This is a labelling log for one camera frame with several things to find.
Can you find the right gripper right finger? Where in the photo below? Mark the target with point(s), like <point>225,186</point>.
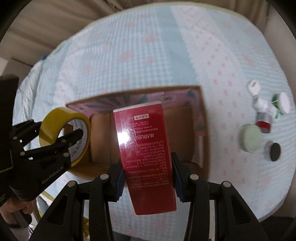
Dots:
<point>234,220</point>

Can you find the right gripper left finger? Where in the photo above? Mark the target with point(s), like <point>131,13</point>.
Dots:
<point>64,218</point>

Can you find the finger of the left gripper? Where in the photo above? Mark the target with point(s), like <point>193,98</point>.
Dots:
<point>23,133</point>
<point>52,158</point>

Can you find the yellow tape roll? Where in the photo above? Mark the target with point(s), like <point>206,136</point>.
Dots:
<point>61,121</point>

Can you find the black lidded small jar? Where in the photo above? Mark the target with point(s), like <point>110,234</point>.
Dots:
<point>272,151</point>

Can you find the red rectangular box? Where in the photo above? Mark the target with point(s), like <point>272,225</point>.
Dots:
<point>145,157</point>

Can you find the small silver red bottle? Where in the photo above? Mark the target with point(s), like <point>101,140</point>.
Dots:
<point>264,122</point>

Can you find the white pill bottle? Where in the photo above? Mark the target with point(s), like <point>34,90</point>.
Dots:
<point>264,106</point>

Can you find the green labelled white jar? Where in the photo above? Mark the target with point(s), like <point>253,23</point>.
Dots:
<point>282,102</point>

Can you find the person's left hand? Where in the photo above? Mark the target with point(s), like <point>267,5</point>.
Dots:
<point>13,205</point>

